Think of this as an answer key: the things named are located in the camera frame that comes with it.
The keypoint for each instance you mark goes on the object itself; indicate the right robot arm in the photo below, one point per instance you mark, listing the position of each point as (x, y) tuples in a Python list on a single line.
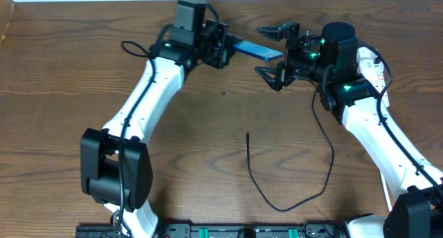
[(352, 80)]

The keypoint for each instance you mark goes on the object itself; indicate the white USB charger plug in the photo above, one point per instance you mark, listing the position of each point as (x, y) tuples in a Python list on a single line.
[(364, 53)]

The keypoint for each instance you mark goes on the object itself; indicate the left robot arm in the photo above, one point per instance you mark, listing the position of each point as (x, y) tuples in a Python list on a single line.
[(115, 166)]

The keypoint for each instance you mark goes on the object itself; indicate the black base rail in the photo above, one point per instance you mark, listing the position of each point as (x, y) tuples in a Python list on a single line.
[(186, 230)]

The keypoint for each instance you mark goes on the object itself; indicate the white power strip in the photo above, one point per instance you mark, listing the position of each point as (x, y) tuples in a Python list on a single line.
[(373, 73)]

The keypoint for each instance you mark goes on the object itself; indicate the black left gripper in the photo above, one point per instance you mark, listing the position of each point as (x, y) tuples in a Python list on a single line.
[(220, 45)]

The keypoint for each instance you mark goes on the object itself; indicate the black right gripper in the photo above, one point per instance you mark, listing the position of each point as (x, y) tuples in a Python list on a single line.
[(288, 53)]

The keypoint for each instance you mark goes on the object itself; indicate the smartphone with blue screen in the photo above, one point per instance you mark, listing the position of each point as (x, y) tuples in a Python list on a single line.
[(257, 51)]

